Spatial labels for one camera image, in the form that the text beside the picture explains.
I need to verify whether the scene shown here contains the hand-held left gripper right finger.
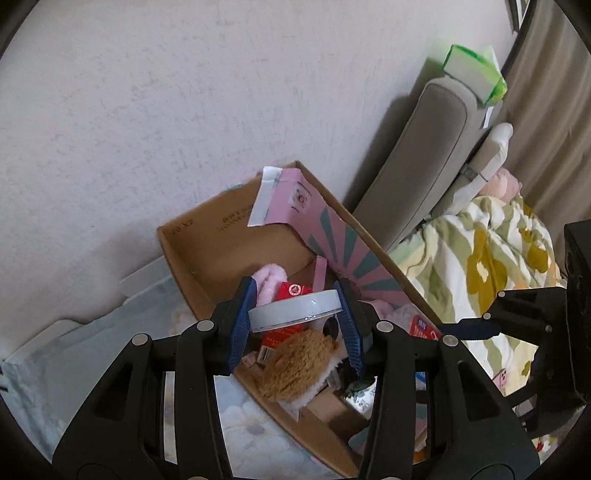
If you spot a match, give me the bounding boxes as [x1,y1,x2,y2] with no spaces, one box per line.
[333,279,541,480]

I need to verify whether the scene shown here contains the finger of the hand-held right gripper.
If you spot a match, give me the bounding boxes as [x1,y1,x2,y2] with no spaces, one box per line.
[436,286,567,346]

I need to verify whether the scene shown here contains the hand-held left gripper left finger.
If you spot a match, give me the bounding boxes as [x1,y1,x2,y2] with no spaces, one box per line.
[52,275,258,480]

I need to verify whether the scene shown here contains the pink fuzzy block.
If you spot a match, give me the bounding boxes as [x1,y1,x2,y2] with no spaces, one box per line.
[369,299,419,330]

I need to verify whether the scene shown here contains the blue and red packet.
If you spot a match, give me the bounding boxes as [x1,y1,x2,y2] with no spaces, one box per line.
[409,314,441,342]

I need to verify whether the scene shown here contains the pink fuzzy headband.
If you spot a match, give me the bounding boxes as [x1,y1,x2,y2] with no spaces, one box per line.
[252,263,289,305]

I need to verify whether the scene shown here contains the white tape roll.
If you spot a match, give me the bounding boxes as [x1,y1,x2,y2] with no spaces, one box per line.
[248,290,342,333]

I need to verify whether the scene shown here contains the brown plush toy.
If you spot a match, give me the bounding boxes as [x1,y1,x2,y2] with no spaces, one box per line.
[256,330,345,409]

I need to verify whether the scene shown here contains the pink printed cardboard box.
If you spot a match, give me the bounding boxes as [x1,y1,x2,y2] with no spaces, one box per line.
[157,161,444,478]

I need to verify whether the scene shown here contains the green and yellow floral quilt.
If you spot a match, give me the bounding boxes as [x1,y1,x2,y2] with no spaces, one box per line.
[390,194,568,462]

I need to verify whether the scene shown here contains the pink plush doll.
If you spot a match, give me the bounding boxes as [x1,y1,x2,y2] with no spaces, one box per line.
[480,167,522,204]

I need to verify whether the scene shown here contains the pale blue floral blanket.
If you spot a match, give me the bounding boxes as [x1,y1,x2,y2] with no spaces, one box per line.
[0,272,365,480]

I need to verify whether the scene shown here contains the brown curtain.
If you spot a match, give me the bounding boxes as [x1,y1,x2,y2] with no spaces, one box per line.
[501,0,591,278]

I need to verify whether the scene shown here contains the white pillow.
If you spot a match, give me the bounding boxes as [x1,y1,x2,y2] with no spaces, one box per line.
[445,122,514,217]

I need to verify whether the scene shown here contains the grey padded headboard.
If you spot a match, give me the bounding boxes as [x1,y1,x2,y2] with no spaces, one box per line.
[355,78,504,252]

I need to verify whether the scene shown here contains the green tissue pack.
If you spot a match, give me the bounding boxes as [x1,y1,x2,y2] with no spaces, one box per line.
[441,45,508,104]

